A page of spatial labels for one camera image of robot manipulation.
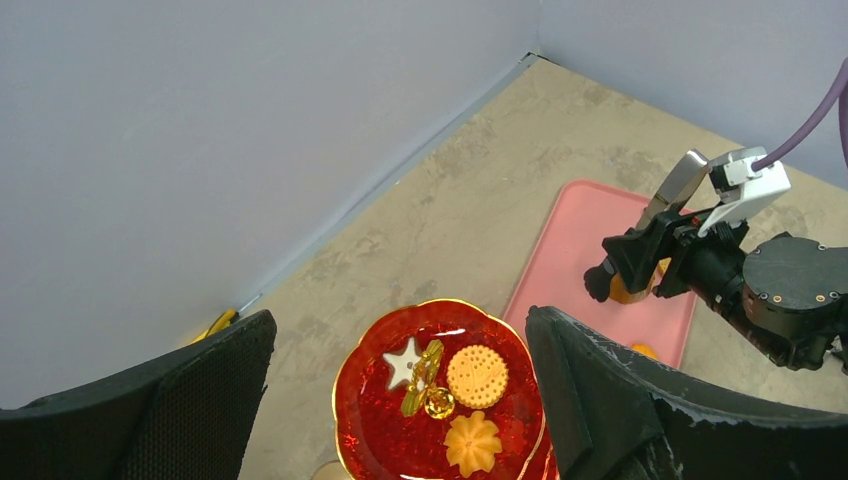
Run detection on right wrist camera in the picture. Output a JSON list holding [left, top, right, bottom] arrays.
[[698, 147, 791, 237]]

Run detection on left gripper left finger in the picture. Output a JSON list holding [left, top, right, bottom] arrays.
[[1, 310, 277, 479]]

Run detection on yellow black pliers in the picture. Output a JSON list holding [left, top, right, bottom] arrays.
[[191, 309, 239, 344]]

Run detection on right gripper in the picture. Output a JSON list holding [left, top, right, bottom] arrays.
[[583, 211, 703, 304]]

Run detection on small brown cup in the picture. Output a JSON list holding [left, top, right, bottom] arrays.
[[311, 460, 353, 480]]

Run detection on red three-tier cake stand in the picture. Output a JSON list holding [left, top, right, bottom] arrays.
[[333, 299, 558, 479]]

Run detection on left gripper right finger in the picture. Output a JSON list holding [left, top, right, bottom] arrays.
[[525, 306, 847, 479]]

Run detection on pink serving tray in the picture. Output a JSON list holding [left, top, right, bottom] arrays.
[[504, 180, 696, 368]]

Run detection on metal tongs black tips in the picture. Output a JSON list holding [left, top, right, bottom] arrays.
[[635, 149, 709, 230]]

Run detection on brown croissant pastry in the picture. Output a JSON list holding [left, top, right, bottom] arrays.
[[608, 258, 672, 306]]

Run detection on white star cookie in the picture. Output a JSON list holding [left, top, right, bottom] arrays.
[[382, 337, 422, 392]]

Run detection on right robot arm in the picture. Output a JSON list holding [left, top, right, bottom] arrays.
[[584, 210, 847, 370]]

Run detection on orange flower cookie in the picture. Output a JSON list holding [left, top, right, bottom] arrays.
[[442, 410, 503, 478]]

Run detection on round orange cookie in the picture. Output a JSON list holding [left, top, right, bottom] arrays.
[[446, 345, 509, 410]]

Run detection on orange fish cookie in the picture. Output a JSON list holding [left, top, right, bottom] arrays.
[[630, 343, 659, 361]]

